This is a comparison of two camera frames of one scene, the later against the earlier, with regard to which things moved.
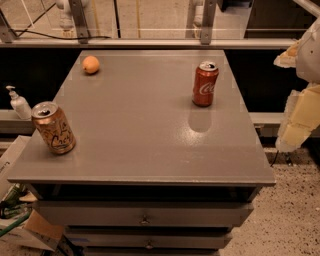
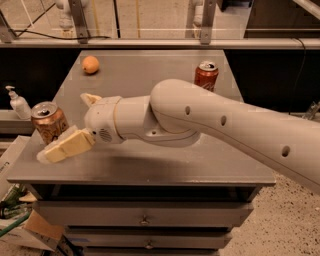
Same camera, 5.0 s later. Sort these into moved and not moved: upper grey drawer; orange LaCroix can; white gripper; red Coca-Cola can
Moved: white gripper
Not moved: red Coca-Cola can; orange LaCroix can; upper grey drawer
